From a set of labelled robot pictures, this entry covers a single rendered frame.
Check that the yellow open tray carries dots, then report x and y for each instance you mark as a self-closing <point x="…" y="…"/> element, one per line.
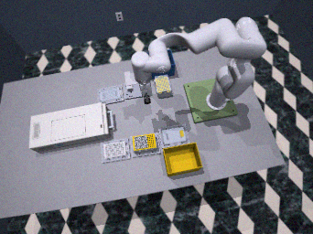
<point x="182" y="157"/>

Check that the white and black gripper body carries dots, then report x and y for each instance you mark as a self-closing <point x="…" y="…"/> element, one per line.
<point x="146" y="89"/>

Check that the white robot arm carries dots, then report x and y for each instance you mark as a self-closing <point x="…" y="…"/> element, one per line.
<point x="234" y="78"/>

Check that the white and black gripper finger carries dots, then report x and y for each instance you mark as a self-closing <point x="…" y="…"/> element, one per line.
<point x="146" y="100"/>

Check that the blue plastic bin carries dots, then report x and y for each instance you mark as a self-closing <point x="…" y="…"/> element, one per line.
<point x="172" y="70"/>

